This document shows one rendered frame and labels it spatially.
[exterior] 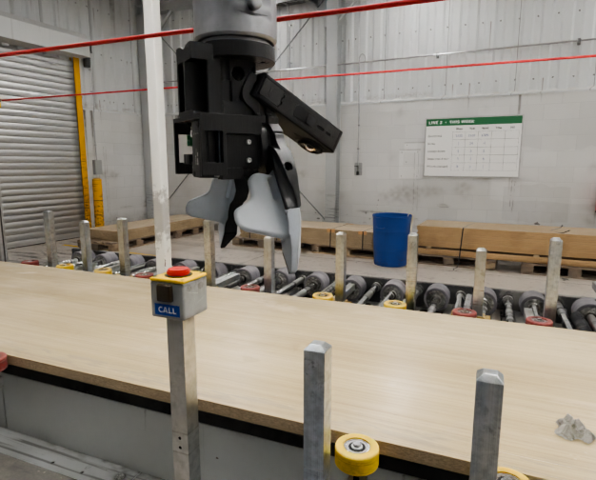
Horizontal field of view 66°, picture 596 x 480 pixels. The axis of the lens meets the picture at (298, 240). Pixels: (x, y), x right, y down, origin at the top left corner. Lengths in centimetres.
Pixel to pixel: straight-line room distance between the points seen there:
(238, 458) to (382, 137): 729
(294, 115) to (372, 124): 776
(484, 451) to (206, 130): 56
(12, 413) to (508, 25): 759
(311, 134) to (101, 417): 110
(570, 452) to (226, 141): 84
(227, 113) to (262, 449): 86
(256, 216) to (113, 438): 110
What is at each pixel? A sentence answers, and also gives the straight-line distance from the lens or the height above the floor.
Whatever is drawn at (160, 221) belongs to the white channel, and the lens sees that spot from 207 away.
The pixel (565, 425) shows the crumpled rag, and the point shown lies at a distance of 109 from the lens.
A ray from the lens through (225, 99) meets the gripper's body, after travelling 43.
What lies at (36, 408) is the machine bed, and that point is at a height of 72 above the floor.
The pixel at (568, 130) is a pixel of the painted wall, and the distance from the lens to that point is 780.
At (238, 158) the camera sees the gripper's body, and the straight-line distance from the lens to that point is 42.
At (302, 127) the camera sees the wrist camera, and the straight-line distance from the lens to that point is 46.
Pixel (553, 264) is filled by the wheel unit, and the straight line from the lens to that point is 176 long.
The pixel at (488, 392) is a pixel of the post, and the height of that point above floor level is 111.
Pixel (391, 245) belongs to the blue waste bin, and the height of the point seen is 31.
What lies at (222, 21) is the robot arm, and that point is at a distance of 43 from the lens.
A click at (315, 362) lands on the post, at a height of 111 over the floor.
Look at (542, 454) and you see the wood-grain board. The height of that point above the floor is 90.
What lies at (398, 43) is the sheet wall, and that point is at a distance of 832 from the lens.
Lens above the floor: 141
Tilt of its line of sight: 10 degrees down
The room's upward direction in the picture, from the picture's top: straight up
